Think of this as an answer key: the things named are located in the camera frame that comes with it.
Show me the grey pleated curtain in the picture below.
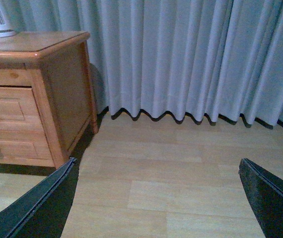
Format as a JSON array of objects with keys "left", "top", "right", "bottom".
[{"left": 4, "top": 0, "right": 283, "bottom": 125}]

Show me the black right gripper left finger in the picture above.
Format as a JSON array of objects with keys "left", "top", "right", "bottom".
[{"left": 0, "top": 158, "right": 79, "bottom": 238}]

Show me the wooden nightstand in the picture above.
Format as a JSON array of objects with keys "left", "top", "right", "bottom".
[{"left": 0, "top": 32, "right": 98, "bottom": 168}]

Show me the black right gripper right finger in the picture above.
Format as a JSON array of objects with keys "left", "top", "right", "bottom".
[{"left": 239, "top": 158, "right": 283, "bottom": 238}]

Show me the wooden drawer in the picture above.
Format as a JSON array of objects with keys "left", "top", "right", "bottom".
[
  {"left": 0, "top": 87, "right": 44, "bottom": 132},
  {"left": 0, "top": 130, "right": 54, "bottom": 167}
]

